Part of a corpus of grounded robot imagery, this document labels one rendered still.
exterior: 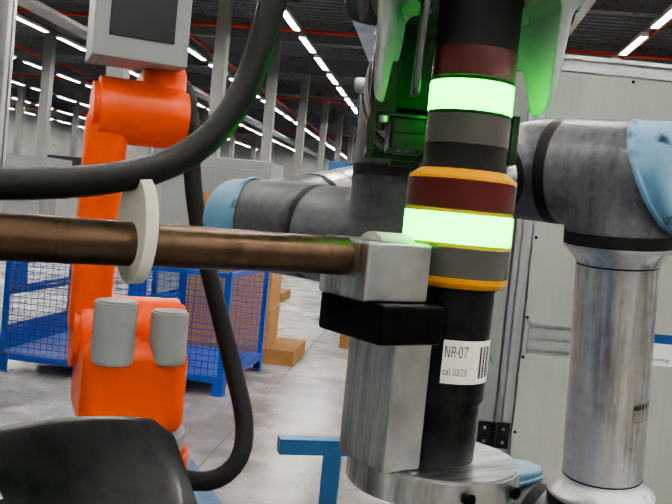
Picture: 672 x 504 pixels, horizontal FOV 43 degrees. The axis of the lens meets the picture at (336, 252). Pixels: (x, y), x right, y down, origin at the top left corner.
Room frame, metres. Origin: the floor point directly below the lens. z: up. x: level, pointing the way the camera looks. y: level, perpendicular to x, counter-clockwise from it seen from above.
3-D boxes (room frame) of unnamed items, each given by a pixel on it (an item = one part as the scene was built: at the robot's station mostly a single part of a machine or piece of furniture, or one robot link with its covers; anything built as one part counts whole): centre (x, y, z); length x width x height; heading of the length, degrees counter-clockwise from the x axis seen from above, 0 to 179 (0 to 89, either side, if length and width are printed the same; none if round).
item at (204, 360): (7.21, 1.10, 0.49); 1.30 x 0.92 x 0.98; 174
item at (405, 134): (0.45, -0.04, 1.63); 0.12 x 0.08 x 0.09; 0
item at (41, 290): (7.27, 2.12, 0.49); 1.27 x 0.88 x 0.98; 174
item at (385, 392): (0.34, -0.04, 1.50); 0.09 x 0.07 x 0.10; 125
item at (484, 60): (0.34, -0.05, 1.62); 0.03 x 0.03 x 0.01
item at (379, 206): (0.62, -0.03, 1.54); 0.11 x 0.08 x 0.11; 50
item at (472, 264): (0.34, -0.05, 1.54); 0.04 x 0.04 x 0.01
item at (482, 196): (0.34, -0.05, 1.57); 0.04 x 0.04 x 0.01
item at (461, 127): (0.34, -0.05, 1.60); 0.03 x 0.03 x 0.01
